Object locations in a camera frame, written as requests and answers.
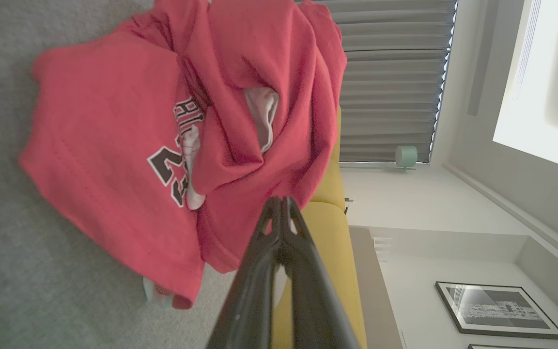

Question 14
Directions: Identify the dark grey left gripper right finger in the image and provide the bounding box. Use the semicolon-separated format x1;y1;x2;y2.
281;196;361;349

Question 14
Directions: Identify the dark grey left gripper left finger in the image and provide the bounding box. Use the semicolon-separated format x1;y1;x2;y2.
206;197;282;349

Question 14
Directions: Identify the red basketball jersey top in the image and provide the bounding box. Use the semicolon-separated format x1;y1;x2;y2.
18;0;348;310

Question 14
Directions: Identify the yellow sofa back cushion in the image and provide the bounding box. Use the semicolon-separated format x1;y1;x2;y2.
310;159;347;210
334;104;343;163
272;201;368;349

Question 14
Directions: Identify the beige panel behind sofa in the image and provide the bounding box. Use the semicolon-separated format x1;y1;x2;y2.
349;225;404;349

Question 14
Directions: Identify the white ribbed rack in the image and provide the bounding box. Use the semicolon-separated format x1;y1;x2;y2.
370;236;392;263

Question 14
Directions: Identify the mint green round lamp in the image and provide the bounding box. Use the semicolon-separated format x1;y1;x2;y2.
395;145;419;172

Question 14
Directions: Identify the black framed picture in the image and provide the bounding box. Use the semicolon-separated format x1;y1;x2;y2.
434;281;558;340
468;343;551;349

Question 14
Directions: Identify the grey pleated curtain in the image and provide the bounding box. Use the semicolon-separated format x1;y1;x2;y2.
297;0;458;164

